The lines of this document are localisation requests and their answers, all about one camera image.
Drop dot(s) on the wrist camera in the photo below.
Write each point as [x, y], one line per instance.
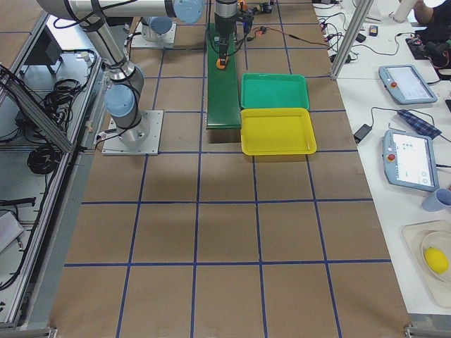
[246, 18]

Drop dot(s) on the plain orange cylinder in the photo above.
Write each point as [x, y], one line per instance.
[221, 63]

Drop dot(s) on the white bowl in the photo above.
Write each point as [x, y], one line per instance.
[440, 240]

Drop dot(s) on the blue teach pendant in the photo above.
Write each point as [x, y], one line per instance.
[409, 161]
[406, 85]

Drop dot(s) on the green tray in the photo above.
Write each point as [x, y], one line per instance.
[266, 90]

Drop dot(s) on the blue plaid cloth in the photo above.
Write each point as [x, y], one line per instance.
[419, 125]

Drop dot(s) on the aluminium frame post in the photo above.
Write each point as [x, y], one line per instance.
[361, 11]

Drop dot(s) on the yellow tray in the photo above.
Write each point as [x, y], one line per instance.
[277, 131]

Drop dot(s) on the green conveyor belt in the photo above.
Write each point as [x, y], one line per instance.
[223, 104]

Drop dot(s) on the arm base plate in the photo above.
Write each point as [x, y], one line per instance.
[138, 42]
[141, 140]

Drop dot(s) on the yellow lemon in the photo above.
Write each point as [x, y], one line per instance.
[436, 260]

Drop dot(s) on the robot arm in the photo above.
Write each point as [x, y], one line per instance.
[122, 99]
[158, 29]

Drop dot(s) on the blue mug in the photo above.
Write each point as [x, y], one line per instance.
[437, 201]

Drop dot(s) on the black power adapter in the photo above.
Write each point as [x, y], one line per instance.
[362, 132]

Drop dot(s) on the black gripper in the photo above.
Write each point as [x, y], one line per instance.
[223, 24]

